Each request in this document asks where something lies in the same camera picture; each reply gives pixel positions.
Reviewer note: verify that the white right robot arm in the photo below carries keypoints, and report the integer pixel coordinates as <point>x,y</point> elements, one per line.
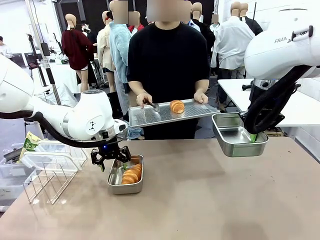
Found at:
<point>275,50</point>

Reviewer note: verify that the mannequin in black coat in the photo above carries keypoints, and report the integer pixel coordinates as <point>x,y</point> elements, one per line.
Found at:
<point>206,35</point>

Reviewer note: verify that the person's right forearm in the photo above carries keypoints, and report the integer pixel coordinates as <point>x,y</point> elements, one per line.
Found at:
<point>137,88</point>

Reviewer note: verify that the person's black t-shirt torso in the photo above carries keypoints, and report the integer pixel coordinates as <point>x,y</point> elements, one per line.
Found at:
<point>167,55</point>

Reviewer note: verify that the mannequin in white shirt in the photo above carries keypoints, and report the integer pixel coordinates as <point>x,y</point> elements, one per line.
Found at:
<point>230,42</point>

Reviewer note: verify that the green snack bag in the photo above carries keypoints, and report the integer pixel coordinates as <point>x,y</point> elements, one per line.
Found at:
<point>31,145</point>

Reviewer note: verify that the metal tongs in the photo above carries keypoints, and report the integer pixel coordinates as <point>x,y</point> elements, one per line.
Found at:
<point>151,104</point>

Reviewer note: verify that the perforated metal tray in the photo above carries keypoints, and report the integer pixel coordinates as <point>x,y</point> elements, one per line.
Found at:
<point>160,115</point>

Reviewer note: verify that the mannequin in black white jacket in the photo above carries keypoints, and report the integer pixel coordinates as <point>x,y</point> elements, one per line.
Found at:
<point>255,25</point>

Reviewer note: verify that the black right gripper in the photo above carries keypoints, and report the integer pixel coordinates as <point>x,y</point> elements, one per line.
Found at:
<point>278,120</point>

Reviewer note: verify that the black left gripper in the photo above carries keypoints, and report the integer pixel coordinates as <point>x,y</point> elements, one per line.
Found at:
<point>110,150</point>

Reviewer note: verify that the person's left forearm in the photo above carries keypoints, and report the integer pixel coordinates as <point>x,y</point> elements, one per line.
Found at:
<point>202,86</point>

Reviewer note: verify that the person's left hand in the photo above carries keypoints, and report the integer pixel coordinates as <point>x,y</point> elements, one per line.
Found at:
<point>200,97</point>

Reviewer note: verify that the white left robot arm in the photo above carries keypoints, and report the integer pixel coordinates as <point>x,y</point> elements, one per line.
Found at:
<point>82,117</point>

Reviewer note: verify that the mannequin in beige shirt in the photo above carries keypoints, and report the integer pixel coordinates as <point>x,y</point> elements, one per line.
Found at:
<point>103,47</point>

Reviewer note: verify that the clear plastic lid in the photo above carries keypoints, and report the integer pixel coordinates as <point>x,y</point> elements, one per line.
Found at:
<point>65,150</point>
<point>50,162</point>

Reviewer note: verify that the golden croissant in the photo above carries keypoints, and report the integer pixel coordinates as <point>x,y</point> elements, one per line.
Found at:
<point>131,175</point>
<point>177,107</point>

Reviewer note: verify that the mannequin in dark red jacket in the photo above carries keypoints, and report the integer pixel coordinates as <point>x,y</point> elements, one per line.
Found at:
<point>77,50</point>

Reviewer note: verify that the metal stand pole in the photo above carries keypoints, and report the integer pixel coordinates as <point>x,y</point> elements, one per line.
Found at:
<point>47,67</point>

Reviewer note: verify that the person's right hand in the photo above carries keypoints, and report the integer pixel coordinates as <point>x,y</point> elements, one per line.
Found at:
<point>143,98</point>

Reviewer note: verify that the rectangular steel container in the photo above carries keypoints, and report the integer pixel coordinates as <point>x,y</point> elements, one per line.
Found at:
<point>232,147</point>
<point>116,185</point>

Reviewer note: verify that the clear plastic storage bin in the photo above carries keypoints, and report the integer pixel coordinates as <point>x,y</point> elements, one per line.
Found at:
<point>12,180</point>

